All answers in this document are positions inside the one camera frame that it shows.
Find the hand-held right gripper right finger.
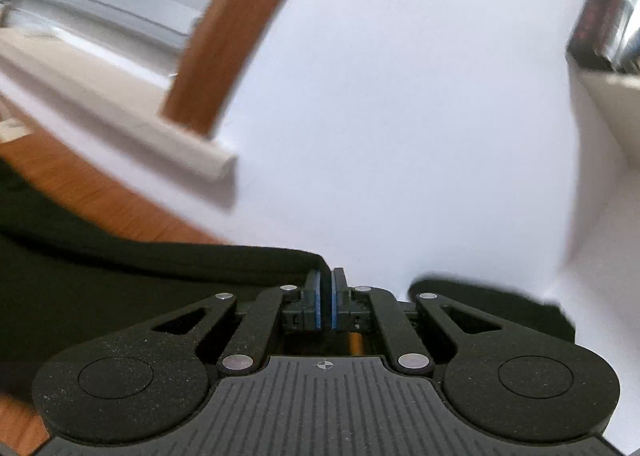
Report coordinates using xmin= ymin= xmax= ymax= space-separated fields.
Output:
xmin=332 ymin=267 xmax=502 ymax=376

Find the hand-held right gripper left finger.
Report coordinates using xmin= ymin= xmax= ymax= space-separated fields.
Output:
xmin=150 ymin=269 xmax=332 ymax=376

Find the black knit sweater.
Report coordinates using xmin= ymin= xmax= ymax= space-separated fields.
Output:
xmin=0 ymin=156 xmax=333 ymax=392

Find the beige window sill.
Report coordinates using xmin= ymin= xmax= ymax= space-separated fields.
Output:
xmin=0 ymin=29 xmax=240 ymax=187

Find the black book red print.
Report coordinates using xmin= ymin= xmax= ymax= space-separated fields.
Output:
xmin=567 ymin=0 xmax=633 ymax=70

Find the stack of books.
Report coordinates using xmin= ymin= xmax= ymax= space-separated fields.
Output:
xmin=600 ymin=0 xmax=640 ymax=74

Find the wooden window frame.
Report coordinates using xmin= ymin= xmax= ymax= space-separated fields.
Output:
xmin=160 ymin=0 xmax=331 ymax=139

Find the white wall shelf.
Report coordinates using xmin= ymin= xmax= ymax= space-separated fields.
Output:
xmin=567 ymin=51 xmax=640 ymax=167

